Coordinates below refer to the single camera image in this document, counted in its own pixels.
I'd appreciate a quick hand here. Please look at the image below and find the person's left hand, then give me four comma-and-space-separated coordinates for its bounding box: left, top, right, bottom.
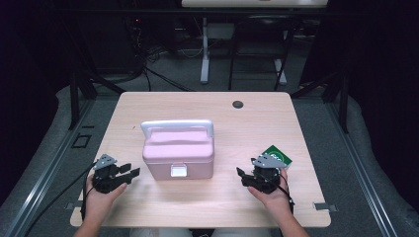
84, 174, 128, 215

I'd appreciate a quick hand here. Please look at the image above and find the person's leg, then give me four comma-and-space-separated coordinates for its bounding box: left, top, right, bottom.
210, 227, 275, 237
128, 227, 194, 237

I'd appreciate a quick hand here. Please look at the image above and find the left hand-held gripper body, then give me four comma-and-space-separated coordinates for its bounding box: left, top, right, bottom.
92, 153, 132, 195

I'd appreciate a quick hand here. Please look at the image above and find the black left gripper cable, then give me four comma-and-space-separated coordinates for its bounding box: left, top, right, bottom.
24, 160, 100, 237

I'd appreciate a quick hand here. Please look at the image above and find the person's right leg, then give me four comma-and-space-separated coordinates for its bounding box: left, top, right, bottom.
210, 227, 275, 237

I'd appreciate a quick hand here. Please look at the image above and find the green circuit board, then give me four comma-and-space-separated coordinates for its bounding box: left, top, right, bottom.
261, 144, 293, 171

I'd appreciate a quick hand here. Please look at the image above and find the white standing desk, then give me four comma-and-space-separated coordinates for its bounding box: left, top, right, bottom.
181, 0, 329, 86

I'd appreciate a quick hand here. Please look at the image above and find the grey metal bracket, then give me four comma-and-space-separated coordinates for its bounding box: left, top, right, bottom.
312, 201, 339, 212

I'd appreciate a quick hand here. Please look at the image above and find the aluminium floor rail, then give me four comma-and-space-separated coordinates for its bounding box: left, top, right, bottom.
325, 98, 399, 237
3, 98, 97, 237

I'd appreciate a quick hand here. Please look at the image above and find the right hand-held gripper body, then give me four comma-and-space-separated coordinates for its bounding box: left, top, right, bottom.
246, 152, 289, 195

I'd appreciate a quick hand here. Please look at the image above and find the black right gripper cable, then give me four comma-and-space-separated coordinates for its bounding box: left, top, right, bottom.
276, 174, 295, 215

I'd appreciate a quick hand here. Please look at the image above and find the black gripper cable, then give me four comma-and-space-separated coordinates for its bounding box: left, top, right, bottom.
276, 174, 295, 215
24, 160, 100, 237

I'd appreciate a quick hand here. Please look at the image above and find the black computer tower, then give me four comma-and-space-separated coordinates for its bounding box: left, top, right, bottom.
87, 16, 146, 74

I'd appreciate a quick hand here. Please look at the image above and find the black floor cable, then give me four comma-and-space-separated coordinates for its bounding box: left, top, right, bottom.
141, 45, 196, 93

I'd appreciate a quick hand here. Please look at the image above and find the black metal stand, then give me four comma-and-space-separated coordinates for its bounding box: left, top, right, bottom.
67, 70, 126, 131
290, 70, 350, 134

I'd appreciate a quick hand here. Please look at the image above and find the black chair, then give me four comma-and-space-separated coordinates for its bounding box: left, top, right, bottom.
227, 14, 297, 92

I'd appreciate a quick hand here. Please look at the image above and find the dark curtain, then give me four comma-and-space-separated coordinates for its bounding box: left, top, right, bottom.
300, 0, 419, 211
0, 0, 75, 205

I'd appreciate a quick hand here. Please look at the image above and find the person's right hand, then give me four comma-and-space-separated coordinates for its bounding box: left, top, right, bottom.
247, 168, 293, 215

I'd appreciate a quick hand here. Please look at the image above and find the person's left leg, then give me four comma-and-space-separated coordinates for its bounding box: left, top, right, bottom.
128, 227, 194, 237

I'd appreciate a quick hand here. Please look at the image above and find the pink storage box with handle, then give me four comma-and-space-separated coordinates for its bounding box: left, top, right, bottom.
140, 118, 215, 182

